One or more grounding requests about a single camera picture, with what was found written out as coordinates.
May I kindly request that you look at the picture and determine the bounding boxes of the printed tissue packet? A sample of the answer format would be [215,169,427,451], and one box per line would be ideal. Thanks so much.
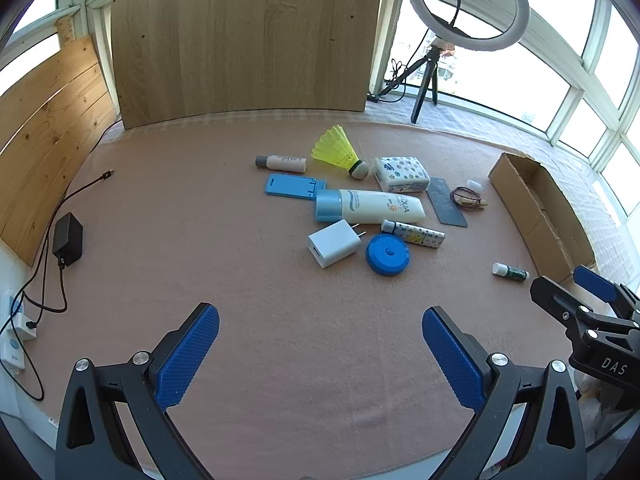
[372,156,432,194]

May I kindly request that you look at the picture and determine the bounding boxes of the cardboard box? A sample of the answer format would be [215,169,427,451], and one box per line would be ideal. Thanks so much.
[488,152,597,286]

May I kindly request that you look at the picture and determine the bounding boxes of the plaid cloth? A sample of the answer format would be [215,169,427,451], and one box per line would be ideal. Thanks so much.
[120,100,626,261]

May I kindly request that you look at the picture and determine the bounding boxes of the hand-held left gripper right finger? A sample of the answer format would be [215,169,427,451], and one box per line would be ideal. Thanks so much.
[421,305,587,480]

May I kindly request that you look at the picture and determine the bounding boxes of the white lotion bottle grey cap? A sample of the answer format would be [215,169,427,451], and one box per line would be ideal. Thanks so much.
[255,154,307,174]

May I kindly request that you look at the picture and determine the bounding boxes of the dark grey card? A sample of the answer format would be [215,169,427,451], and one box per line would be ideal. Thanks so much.
[426,176,469,228]

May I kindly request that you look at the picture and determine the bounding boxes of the yellow plastic shuttlecock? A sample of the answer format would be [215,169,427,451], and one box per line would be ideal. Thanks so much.
[311,125,370,182]

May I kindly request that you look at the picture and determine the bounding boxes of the large light wooden board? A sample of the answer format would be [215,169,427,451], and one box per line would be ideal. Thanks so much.
[110,0,386,131]

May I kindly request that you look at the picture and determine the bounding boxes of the person's right hand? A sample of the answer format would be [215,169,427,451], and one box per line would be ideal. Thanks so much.
[580,384,625,436]

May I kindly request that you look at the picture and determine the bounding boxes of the wooden plank panel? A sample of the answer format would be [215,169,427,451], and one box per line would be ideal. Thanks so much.
[0,16,121,267]

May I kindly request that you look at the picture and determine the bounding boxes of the white power strip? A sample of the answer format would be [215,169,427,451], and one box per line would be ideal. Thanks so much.
[0,287,38,373]

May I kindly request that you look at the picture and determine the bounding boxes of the black ring light cable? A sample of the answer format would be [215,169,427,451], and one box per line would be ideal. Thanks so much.
[367,57,408,103]

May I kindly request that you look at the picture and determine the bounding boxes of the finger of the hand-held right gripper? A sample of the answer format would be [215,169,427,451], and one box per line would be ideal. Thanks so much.
[573,265,640,328]
[530,276,628,341]

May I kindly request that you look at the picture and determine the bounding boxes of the small patterned tube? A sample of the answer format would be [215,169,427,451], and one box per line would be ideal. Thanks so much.
[381,219,446,250]

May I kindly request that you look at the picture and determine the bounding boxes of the white wall charger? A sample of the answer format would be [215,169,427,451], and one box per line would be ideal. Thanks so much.
[307,219,367,270]

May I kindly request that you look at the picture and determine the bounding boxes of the blue phone stand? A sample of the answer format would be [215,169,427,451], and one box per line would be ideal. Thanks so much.
[264,173,328,203]

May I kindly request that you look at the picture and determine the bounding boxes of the pink blanket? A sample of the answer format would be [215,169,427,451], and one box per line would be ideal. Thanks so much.
[30,120,616,480]

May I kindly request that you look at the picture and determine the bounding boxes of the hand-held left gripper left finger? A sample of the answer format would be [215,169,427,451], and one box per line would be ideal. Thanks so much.
[55,303,221,480]

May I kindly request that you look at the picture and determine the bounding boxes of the dark hair ties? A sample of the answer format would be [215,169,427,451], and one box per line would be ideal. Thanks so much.
[451,186,481,207]

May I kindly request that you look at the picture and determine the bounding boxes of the white sunscreen tube blue cap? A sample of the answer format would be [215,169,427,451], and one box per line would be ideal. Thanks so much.
[314,189,427,225]

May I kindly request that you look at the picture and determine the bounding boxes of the black cable with plug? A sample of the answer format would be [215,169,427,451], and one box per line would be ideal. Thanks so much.
[20,170,115,311]

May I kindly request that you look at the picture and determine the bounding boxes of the blue round tape measure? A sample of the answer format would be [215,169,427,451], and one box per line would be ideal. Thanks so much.
[365,234,412,277]

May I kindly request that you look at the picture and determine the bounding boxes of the small green bottle white cap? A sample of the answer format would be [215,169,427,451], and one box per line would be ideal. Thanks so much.
[492,262,530,283]

